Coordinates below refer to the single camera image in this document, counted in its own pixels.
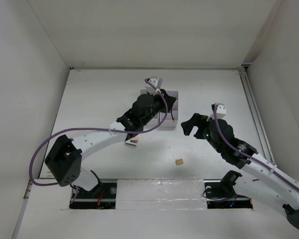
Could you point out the left white organizer box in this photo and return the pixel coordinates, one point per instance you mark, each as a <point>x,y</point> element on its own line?
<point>144,92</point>

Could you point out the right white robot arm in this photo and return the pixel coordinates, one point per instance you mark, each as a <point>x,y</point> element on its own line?
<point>255,178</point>

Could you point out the small tan eraser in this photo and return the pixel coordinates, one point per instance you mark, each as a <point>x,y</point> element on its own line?
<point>179,162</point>

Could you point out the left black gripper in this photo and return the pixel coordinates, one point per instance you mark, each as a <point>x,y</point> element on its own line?
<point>160,97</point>

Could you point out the aluminium side rail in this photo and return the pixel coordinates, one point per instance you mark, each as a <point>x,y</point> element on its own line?
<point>265,145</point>

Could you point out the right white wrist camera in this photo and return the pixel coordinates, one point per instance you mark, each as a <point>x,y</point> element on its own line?
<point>219,110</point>

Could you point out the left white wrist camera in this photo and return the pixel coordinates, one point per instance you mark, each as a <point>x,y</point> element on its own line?
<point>153,85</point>

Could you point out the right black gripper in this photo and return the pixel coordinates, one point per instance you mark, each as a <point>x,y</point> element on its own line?
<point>197,120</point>

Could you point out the right white organizer box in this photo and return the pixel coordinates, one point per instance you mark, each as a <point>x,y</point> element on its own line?
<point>171,120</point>

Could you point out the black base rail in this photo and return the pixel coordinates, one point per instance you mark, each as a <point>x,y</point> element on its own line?
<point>157,194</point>

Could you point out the pink white mini stapler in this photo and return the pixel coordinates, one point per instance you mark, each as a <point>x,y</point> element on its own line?
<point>132,142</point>

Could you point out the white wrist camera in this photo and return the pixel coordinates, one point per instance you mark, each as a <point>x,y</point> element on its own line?
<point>219,110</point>
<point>153,85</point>

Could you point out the white organizer box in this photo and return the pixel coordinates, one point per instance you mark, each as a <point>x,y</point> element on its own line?
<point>171,120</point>
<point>144,92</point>

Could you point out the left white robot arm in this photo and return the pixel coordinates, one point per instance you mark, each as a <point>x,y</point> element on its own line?
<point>66,155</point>

